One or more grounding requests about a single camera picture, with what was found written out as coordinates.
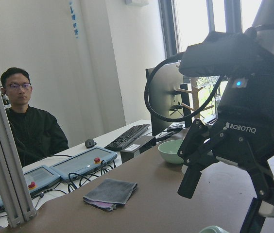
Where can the grey folded cloth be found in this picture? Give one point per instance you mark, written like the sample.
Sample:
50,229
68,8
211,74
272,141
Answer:
110,193

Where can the seated person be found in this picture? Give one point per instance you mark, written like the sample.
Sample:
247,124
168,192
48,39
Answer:
36,132

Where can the mint green cup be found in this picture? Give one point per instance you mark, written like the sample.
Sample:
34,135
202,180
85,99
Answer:
212,229

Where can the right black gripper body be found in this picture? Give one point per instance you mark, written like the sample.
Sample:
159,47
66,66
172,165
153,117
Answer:
246,117

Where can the black keyboard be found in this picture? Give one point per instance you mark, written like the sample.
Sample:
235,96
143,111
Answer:
126,138

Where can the mint green bowl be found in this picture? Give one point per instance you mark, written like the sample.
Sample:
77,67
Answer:
169,151

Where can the wooden mug tree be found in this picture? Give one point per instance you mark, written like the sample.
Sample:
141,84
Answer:
194,91

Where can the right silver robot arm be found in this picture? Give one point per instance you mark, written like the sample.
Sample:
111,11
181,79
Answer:
262,32

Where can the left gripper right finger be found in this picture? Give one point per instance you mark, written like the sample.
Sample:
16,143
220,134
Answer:
262,206

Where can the black computer mouse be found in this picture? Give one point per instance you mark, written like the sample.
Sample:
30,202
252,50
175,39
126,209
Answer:
89,143

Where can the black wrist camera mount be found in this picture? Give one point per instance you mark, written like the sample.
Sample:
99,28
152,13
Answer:
219,54

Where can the black monitor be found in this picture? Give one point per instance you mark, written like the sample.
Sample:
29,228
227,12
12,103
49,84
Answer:
163,95

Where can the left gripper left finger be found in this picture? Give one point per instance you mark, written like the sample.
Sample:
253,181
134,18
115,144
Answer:
194,151

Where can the aluminium frame post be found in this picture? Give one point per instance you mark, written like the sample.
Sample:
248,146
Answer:
13,189

